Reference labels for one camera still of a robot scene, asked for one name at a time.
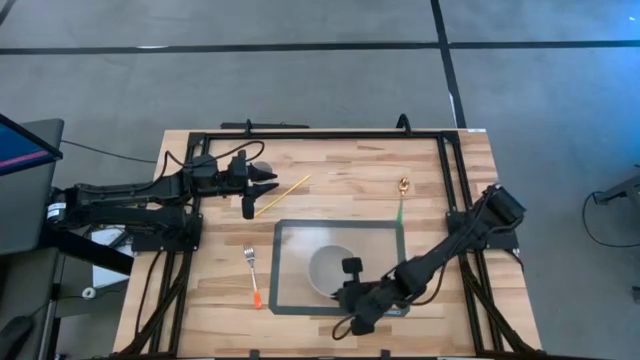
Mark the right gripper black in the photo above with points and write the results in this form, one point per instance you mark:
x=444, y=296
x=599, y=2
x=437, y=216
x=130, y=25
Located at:
x=370, y=302

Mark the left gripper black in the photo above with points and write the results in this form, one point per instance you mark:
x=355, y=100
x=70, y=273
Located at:
x=242, y=182

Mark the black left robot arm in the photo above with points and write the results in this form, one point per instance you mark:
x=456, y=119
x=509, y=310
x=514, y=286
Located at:
x=125, y=196

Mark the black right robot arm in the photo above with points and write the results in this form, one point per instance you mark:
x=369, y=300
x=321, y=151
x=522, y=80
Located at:
x=450, y=245

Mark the white paper cup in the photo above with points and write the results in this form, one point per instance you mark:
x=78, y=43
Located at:
x=265, y=166

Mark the yellow chopstick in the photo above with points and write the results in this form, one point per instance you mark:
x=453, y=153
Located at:
x=282, y=196

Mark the white ribbed bowl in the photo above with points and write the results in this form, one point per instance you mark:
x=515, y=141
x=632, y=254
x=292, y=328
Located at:
x=325, y=270

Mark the clear mat with grey border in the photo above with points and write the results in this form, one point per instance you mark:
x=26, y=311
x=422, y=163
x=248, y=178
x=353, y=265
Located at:
x=295, y=250

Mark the white sheet under table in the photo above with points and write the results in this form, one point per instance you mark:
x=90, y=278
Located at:
x=107, y=270

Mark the white tape roll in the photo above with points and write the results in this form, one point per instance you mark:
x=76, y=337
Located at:
x=89, y=293

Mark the computer monitor with blue screen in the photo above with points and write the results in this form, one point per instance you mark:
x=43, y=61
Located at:
x=20, y=147

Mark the grey metal stand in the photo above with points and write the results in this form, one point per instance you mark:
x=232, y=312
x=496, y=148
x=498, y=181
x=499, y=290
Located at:
x=620, y=191

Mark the black metal table frame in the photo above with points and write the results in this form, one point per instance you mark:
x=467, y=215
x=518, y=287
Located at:
x=325, y=135

